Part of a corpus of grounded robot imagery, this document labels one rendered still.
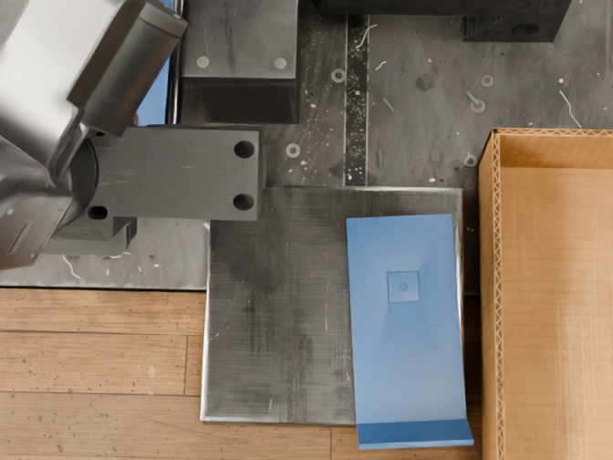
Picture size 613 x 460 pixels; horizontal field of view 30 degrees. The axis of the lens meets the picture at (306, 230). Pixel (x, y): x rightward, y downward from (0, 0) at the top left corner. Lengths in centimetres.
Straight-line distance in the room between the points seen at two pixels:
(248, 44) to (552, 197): 23
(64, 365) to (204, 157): 28
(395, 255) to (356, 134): 10
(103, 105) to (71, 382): 33
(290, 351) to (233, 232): 9
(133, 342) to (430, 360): 20
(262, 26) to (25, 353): 27
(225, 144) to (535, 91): 34
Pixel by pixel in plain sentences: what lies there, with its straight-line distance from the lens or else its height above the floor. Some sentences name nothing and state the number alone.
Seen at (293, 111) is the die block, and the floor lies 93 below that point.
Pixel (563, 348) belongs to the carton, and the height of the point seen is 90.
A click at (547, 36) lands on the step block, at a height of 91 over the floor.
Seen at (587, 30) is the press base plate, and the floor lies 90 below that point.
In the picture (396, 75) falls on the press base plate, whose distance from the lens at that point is 82.
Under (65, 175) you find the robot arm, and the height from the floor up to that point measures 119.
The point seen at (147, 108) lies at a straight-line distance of 72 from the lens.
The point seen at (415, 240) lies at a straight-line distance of 76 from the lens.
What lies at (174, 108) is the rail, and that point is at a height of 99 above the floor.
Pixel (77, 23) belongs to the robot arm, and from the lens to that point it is 47.
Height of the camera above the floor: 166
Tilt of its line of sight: 75 degrees down
